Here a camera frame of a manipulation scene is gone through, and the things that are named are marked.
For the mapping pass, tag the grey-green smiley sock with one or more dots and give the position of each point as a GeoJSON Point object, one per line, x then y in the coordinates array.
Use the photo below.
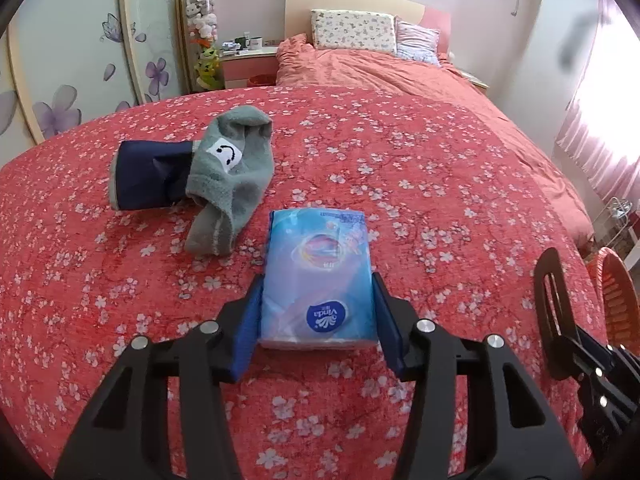
{"type": "Point", "coordinates": [240, 180]}

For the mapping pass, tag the navy blue cloth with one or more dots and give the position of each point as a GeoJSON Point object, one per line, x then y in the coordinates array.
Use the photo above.
{"type": "Point", "coordinates": [150, 170]}

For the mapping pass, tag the cream and pink headboard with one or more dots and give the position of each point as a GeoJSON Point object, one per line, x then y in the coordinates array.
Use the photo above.
{"type": "Point", "coordinates": [350, 0]}

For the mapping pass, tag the pink curtain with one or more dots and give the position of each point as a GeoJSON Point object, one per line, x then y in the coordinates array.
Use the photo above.
{"type": "Point", "coordinates": [600, 135]}

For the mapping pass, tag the plush toy column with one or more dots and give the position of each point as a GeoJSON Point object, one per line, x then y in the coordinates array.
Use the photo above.
{"type": "Point", "coordinates": [202, 10]}

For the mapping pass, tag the white mug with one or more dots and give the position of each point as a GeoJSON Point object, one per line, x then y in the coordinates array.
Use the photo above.
{"type": "Point", "coordinates": [256, 43]}

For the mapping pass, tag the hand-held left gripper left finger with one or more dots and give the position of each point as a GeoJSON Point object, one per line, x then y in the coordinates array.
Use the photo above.
{"type": "Point", "coordinates": [245, 340]}

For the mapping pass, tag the green plush toy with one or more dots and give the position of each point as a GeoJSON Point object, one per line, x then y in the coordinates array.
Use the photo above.
{"type": "Point", "coordinates": [209, 65]}

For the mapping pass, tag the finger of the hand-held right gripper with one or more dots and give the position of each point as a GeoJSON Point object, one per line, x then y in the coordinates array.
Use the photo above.
{"type": "Point", "coordinates": [542, 310]}

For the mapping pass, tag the flower-printed wardrobe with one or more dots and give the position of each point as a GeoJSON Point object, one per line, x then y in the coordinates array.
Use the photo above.
{"type": "Point", "coordinates": [65, 35]}

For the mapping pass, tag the bedside table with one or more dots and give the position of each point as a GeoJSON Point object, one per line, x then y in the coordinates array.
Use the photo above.
{"type": "Point", "coordinates": [470, 79]}

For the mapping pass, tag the small orange bin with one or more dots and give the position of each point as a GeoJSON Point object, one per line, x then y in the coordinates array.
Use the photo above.
{"type": "Point", "coordinates": [261, 80]}

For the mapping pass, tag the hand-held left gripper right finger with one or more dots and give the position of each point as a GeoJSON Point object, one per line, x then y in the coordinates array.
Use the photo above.
{"type": "Point", "coordinates": [387, 330]}

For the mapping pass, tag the orange plastic basket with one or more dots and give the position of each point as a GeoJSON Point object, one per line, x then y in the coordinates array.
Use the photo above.
{"type": "Point", "coordinates": [620, 300]}

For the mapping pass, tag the coral duvet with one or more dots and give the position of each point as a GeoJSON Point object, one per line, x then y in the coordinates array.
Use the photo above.
{"type": "Point", "coordinates": [400, 70]}

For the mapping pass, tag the pink and white nightstand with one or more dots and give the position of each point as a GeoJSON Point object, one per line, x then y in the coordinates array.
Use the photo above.
{"type": "Point", "coordinates": [245, 65]}

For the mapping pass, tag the floral white pillow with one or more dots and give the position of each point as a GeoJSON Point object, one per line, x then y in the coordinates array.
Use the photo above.
{"type": "Point", "coordinates": [352, 30]}

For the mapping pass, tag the pink striped pillow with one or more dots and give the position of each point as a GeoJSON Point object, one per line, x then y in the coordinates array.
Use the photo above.
{"type": "Point", "coordinates": [417, 40]}

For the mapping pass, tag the blue tissue pack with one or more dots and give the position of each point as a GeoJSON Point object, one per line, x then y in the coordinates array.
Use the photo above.
{"type": "Point", "coordinates": [315, 270]}

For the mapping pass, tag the red floral blanket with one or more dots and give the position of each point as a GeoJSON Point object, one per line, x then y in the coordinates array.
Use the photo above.
{"type": "Point", "coordinates": [450, 185]}

